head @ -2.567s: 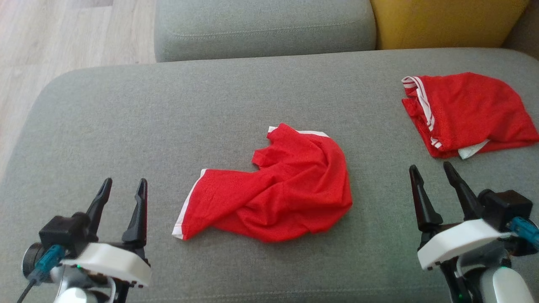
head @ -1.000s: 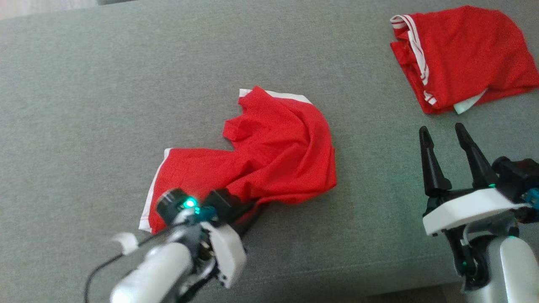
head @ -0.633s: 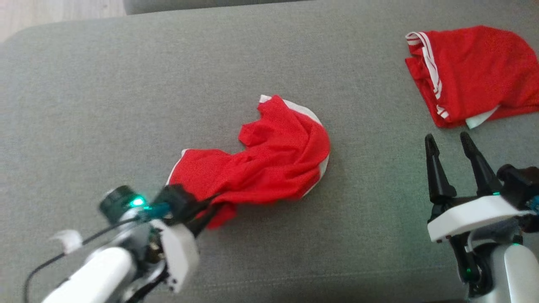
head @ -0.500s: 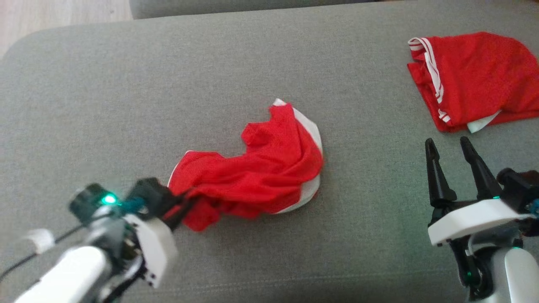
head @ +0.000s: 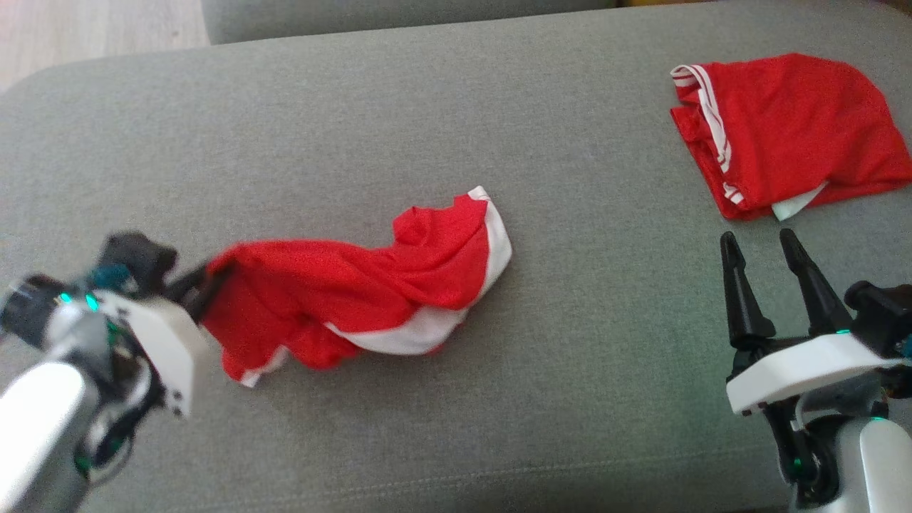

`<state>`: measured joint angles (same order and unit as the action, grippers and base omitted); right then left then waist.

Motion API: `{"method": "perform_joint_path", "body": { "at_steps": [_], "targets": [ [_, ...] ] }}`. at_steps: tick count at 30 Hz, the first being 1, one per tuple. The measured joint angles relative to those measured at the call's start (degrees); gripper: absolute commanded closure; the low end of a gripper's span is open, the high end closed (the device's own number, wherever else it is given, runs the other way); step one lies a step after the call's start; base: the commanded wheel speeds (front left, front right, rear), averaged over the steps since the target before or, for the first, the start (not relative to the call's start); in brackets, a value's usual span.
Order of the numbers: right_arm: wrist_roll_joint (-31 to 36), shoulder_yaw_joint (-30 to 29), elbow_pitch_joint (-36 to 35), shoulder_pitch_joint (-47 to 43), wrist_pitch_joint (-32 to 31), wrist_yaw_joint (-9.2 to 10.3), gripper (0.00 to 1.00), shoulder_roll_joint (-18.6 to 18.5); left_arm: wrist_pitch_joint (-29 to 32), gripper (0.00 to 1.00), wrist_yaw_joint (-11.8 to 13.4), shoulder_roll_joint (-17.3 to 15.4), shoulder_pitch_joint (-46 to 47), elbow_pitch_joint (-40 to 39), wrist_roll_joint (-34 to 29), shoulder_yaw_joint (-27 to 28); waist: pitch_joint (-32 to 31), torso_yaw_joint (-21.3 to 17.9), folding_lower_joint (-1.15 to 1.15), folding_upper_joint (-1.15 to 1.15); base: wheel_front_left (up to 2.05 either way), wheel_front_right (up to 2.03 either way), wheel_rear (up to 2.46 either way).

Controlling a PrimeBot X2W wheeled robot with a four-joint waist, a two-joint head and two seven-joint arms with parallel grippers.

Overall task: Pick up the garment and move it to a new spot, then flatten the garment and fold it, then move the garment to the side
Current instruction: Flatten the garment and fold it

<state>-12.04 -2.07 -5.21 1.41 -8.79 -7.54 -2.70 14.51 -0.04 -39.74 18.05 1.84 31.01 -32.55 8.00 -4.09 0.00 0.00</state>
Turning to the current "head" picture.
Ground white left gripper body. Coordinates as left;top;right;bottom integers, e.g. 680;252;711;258
100;292;212;418

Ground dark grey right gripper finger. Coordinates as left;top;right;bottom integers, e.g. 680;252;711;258
779;229;853;338
720;231;777;352

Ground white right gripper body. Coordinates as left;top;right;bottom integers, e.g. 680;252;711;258
725;331;906;418

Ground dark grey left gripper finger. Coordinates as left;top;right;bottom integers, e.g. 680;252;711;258
165;261;232;300
182;281;223;323

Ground red shorts with white stripe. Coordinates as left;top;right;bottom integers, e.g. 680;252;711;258
202;185;514;389

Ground red basketball jersey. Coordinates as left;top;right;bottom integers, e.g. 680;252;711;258
670;53;912;222

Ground large grey sofa seat cushion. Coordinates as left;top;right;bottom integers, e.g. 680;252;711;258
0;0;912;513

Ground left black cable teal plug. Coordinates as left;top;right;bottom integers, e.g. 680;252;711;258
87;264;135;294

